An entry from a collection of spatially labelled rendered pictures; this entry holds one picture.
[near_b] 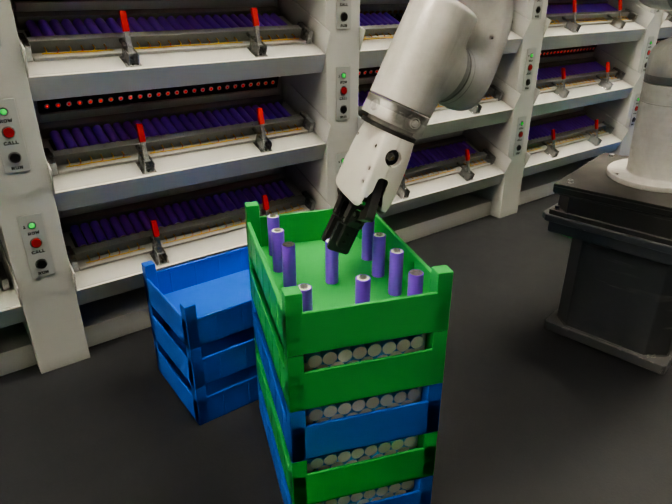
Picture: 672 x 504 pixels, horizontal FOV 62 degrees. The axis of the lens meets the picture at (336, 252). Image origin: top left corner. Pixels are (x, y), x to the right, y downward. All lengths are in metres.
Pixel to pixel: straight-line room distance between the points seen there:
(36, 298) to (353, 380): 0.71
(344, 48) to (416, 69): 0.67
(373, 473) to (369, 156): 0.42
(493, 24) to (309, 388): 0.50
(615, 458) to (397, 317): 0.54
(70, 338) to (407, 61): 0.87
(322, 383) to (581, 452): 0.53
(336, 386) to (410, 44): 0.41
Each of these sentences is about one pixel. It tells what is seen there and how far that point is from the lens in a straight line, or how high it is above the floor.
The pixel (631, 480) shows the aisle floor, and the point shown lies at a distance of 1.06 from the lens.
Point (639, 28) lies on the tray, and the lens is 2.39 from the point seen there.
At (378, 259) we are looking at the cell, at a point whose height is 0.35.
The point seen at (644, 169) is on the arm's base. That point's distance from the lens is 1.24.
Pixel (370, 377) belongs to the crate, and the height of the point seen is 0.27.
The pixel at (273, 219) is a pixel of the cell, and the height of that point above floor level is 0.38.
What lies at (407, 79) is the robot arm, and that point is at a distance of 0.70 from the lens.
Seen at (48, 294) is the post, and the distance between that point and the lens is 1.21.
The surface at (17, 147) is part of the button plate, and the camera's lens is 1.11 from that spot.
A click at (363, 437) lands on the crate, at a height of 0.18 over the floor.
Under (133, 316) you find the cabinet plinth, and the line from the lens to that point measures 1.33.
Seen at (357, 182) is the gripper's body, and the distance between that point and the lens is 0.71.
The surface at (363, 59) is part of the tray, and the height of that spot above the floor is 0.54.
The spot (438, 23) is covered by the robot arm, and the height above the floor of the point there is 0.66.
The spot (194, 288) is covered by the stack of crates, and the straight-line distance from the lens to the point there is 1.14.
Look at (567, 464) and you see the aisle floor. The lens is 1.04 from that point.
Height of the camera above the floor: 0.70
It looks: 25 degrees down
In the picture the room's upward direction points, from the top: straight up
